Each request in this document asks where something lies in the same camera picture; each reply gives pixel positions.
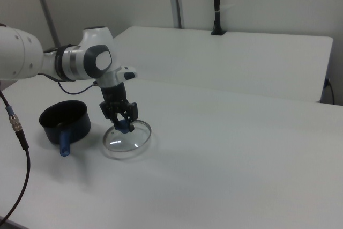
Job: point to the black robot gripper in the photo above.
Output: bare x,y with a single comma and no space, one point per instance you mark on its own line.
115,96

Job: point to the glass lid with blue knob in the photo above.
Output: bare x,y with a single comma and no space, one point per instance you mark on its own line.
126,147

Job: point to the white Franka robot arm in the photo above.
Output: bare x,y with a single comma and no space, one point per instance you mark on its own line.
24,52

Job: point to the dark blue saucepan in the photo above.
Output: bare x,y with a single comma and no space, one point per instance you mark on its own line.
79,127

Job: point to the grey partition corner post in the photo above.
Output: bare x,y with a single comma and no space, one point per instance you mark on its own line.
47,11

